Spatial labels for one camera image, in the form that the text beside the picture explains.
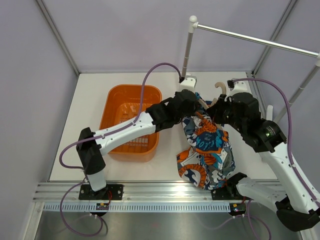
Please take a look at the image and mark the beige wooden hanger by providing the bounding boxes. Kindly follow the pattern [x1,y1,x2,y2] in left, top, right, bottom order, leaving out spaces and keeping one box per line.
[195,92,224,133]

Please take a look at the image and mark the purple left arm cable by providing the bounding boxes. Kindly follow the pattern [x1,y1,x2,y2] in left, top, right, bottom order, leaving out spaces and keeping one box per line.
[59,62,183,237]

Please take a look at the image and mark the white slotted cable duct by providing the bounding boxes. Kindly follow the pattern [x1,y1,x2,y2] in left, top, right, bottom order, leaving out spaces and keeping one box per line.
[43,202,231,213]

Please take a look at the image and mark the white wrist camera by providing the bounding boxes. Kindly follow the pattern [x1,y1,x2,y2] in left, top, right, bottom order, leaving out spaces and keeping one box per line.
[226,78,250,97]
[178,74,197,93]

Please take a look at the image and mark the silver white clothes rack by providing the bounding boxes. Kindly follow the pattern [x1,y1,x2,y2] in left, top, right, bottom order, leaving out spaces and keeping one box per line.
[179,15,320,105]

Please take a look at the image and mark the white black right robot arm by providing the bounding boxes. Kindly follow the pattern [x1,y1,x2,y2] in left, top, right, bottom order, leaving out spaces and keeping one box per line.
[206,92,320,232]

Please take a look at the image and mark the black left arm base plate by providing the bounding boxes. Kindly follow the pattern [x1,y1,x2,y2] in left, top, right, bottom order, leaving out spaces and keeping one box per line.
[78,184,124,201]

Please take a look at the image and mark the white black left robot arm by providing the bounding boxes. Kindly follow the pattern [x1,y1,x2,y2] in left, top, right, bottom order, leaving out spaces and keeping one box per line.
[76,89,198,200]

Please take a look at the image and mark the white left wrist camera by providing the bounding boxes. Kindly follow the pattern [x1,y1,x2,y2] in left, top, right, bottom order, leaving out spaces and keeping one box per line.
[178,74,197,93]

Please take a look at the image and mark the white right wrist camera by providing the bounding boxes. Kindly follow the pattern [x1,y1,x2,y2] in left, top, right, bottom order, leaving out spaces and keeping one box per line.
[226,78,250,97]

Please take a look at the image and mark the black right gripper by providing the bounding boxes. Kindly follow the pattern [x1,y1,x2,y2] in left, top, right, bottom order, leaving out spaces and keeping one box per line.
[207,94,247,134]

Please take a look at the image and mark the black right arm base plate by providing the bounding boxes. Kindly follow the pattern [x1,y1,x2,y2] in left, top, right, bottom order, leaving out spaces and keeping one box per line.
[210,187,249,201]

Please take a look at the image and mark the blue orange patterned shorts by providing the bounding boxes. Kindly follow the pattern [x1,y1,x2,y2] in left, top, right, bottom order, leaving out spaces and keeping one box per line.
[176,93,236,191]

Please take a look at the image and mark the orange plastic basket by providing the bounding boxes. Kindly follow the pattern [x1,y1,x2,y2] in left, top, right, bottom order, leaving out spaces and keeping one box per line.
[99,84,164,163]

